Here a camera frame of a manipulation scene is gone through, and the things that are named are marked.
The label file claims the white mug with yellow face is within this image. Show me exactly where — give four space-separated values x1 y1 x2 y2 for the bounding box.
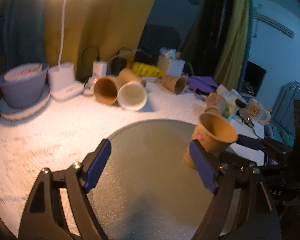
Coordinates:
246 98 272 125

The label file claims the brown paper cup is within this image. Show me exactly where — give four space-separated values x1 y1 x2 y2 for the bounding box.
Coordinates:
161 75 188 95
94 76 122 105
183 113 238 170

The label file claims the white desk lamp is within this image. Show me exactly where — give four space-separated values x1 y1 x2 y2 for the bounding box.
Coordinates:
34 0 109 101

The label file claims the white air conditioner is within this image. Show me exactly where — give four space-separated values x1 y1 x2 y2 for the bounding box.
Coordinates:
255 12 295 39

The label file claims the black power adapter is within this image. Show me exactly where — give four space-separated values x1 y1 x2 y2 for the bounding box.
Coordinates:
111 57 128 76

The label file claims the white tissue box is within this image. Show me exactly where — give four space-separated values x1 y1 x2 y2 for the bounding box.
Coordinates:
157 48 186 77

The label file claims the bunch of keys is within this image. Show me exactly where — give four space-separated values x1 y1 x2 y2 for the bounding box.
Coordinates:
236 107 262 140

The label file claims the white plate with blue rim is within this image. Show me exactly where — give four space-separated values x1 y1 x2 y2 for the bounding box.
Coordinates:
0 84 51 121

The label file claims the purple bowl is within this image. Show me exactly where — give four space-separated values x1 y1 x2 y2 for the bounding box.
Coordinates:
0 63 49 108

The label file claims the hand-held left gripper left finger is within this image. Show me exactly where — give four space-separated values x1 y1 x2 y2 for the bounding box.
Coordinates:
19 139 112 240

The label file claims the yellow curtain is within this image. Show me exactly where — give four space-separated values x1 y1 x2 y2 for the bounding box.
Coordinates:
182 0 252 84

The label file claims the yellow striped cloth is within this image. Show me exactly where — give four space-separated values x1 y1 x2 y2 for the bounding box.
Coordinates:
128 62 164 78

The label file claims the round frosted glass tray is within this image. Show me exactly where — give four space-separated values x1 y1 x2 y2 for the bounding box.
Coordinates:
89 119 243 240

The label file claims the white charger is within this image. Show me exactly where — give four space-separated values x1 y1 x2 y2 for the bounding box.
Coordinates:
92 60 108 80

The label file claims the black chair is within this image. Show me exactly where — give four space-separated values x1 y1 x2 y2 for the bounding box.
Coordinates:
137 24 182 55

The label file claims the black monitor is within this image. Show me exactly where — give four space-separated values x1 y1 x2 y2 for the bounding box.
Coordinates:
242 61 267 97

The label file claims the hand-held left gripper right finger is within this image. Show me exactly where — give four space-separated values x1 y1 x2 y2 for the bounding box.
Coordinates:
189 140 282 240

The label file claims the paper cup with white inside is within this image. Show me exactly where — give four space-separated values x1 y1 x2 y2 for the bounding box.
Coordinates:
117 68 148 112

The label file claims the printed paper cup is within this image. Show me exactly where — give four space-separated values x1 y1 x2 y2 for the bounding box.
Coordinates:
204 93 227 117

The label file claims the purple cloth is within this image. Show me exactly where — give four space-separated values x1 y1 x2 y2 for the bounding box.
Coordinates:
187 76 219 93

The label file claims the white textured tablecloth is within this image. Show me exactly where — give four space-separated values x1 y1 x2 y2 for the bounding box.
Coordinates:
0 79 265 240

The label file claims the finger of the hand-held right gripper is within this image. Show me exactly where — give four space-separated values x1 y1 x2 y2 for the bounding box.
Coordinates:
218 151 265 188
237 134 294 157

